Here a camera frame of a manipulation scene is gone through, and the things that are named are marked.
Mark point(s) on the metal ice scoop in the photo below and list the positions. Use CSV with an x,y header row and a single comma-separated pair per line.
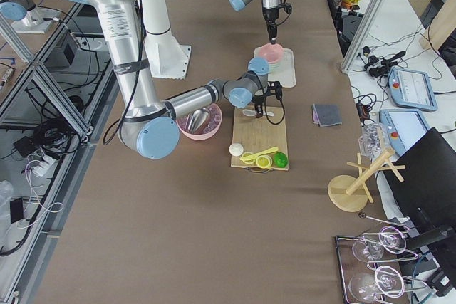
x,y
197,120

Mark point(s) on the blue teach pendant tablet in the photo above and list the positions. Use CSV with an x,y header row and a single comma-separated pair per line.
x,y
412,89

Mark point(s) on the lemon slice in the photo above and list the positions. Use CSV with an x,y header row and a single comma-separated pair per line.
x,y
264,161

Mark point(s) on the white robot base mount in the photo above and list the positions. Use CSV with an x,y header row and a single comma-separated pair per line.
x,y
167,58

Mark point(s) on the small pink bowl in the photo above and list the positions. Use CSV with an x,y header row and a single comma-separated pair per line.
x,y
273,53

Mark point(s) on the clear ice cubes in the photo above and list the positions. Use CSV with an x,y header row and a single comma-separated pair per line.
x,y
215,119

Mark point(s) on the white steamed bun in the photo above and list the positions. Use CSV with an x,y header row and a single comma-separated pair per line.
x,y
236,149

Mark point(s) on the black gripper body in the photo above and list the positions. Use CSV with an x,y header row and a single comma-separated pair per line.
x,y
259,100
270,15

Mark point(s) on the wine glass rack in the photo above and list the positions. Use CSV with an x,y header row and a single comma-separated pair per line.
x,y
368,266

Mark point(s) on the aluminium frame post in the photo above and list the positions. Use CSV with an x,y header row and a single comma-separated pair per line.
x,y
363,30

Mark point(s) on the green lime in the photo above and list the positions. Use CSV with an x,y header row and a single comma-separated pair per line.
x,y
280,160

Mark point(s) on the white ceramic spoon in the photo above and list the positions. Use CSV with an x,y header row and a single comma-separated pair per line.
x,y
253,113

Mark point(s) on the stacked green bowls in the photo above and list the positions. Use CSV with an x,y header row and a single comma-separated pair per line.
x,y
274,66

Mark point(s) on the wooden cutting board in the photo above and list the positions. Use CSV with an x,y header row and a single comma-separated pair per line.
x,y
258,134

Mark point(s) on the yellow plastic spoon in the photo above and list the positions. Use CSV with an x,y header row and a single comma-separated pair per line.
x,y
253,156

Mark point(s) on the white rectangular serving tray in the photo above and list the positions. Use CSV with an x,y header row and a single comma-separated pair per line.
x,y
286,74

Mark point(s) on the large pink bowl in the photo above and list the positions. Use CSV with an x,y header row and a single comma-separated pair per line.
x,y
203,129

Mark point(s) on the wooden mug tree stand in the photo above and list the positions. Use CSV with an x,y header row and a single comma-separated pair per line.
x,y
352,194

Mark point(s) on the folded grey cloth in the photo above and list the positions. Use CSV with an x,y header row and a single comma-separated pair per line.
x,y
326,115

